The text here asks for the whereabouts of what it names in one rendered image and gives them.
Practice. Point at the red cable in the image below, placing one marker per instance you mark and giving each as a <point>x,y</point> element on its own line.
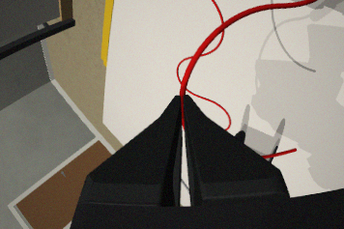
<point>214,34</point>

